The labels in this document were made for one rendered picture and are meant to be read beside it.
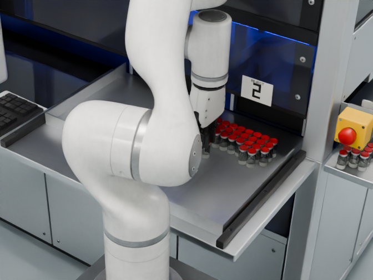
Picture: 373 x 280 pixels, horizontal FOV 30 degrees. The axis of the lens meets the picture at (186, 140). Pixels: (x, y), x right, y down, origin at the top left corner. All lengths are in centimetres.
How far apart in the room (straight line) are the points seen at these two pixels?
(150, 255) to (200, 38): 51
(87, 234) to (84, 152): 134
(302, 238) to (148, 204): 78
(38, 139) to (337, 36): 77
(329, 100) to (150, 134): 65
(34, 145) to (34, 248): 106
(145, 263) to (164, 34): 41
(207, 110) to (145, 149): 52
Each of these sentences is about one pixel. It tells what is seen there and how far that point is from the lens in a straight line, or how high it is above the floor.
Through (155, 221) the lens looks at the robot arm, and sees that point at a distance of 120.
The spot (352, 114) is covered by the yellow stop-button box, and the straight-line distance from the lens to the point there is 166.
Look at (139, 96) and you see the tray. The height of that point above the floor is 88.
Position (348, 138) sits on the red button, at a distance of 162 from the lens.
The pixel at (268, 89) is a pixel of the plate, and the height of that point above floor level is 103.
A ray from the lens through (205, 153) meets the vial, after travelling 169.
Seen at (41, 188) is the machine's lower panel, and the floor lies 35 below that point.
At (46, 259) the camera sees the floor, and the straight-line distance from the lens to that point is 273.
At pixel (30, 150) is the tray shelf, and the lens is 176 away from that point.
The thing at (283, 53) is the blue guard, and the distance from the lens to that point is 164.
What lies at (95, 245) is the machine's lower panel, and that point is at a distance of 247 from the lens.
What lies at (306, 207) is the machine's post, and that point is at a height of 73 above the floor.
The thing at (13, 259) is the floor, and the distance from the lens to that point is 275.
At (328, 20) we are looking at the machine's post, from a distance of 156.
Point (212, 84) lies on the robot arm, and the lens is 155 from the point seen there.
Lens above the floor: 189
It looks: 35 degrees down
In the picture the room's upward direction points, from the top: 2 degrees clockwise
